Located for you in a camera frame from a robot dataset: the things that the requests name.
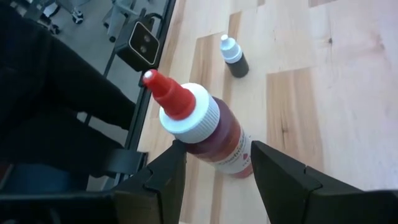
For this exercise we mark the black table-level camera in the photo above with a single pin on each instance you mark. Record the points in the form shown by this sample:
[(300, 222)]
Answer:
[(143, 46)]

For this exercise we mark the large red food coloring bottle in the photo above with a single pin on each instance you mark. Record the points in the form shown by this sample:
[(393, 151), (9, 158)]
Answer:
[(192, 115)]

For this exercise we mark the grey office chair base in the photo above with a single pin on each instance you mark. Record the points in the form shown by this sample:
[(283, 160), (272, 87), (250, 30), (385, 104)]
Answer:
[(74, 15), (119, 15)]

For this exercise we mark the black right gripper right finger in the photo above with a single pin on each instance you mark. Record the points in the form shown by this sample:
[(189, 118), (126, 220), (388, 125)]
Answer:
[(289, 196)]

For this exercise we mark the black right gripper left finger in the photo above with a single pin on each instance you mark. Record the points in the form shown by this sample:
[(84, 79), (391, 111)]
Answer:
[(155, 193)]

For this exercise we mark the person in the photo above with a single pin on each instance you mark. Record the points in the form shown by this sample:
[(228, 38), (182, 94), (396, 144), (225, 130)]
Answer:
[(46, 93)]

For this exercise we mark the black aluminium table frame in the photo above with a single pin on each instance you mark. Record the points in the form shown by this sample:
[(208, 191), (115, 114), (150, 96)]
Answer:
[(136, 124)]

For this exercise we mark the small dark dropper bottle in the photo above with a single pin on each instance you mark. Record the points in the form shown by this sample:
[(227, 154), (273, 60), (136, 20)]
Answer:
[(237, 65)]

